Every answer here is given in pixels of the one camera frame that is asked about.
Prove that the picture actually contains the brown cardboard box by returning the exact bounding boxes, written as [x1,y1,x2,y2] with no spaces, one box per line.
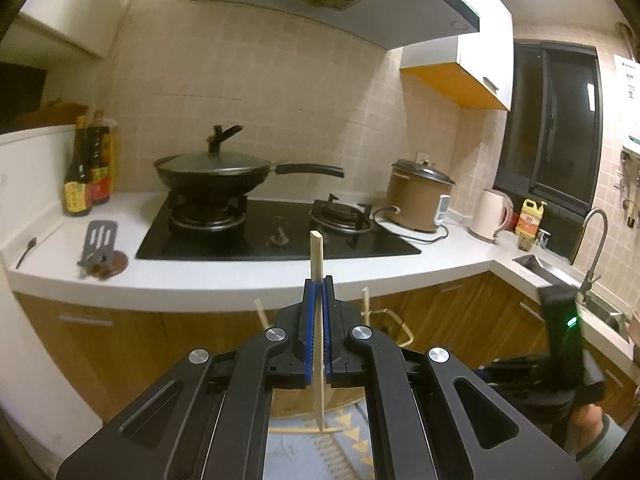
[14,99,92,134]

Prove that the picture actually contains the brown rice cooker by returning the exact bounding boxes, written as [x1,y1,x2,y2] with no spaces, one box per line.
[382,158,457,234]

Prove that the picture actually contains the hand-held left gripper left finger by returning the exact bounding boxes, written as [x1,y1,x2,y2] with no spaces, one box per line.
[56,280,317,480]

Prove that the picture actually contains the black gas stove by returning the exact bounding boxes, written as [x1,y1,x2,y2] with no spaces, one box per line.
[134,192,424,262]

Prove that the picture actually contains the dark bottle red label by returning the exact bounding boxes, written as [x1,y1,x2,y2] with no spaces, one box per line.
[87,119,114,207]

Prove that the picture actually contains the white refrigerator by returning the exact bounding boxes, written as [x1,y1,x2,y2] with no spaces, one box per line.
[0,125,105,466]

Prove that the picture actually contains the steel kitchen faucet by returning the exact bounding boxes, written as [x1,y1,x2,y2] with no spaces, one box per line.
[569,207,610,302]

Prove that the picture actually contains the yellow oil bottle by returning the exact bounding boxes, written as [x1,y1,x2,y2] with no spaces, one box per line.
[514,198,549,251]

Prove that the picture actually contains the white water heater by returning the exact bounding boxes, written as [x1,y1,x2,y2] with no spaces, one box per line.
[612,52,640,231]

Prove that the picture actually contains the grey slotted spatula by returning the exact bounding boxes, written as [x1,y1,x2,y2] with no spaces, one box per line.
[76,219,120,279]

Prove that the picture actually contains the white electric kettle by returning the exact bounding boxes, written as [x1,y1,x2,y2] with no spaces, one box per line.
[467,188,515,244]

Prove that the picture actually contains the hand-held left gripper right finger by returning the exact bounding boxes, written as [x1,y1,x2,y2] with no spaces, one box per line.
[323,276,584,480]

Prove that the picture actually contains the wooden base cabinets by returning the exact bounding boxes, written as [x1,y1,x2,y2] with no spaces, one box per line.
[14,269,640,428]

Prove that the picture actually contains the light blue patterned rug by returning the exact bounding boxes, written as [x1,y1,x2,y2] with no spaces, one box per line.
[264,400,375,480]

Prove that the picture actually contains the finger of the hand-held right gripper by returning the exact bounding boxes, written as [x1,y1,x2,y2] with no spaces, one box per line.
[470,354,547,386]

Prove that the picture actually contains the small black spoon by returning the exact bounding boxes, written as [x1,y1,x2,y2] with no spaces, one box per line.
[14,237,39,270]

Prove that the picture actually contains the person's right forearm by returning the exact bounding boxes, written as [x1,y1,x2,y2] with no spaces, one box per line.
[569,402,632,464]

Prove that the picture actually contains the black rice cooker cable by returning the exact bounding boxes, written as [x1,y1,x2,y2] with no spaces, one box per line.
[372,204,451,246]

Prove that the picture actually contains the grey range hood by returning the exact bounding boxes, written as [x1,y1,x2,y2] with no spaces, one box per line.
[184,0,481,52]

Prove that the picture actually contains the steel kitchen sink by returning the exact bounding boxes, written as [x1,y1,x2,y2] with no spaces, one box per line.
[512,252,632,337]

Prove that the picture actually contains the brown round spoon rest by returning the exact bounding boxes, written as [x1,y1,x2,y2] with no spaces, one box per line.
[91,251,130,280]

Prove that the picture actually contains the black wok lid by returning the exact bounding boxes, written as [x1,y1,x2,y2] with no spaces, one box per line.
[154,124,274,175]

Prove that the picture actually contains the dark kitchen window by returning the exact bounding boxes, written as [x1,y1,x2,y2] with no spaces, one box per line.
[492,41,604,267]

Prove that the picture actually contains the dark bottle yellow label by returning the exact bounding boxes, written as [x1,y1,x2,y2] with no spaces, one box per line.
[63,115,95,218]

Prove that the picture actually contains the black wok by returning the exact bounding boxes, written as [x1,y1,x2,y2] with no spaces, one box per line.
[152,156,346,197]

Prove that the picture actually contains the white wall cabinet orange underside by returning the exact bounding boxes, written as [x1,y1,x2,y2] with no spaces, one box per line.
[398,0,515,112]

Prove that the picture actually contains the beige slatted plastic basket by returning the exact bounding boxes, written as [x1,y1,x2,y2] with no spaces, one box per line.
[372,308,415,349]

